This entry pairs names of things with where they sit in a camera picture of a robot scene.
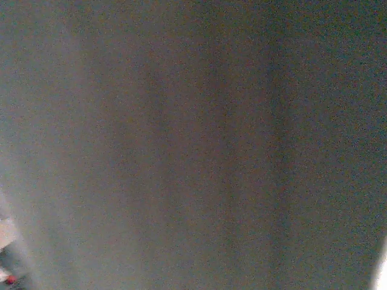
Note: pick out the black backpack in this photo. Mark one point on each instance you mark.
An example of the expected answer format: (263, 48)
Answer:
(193, 145)

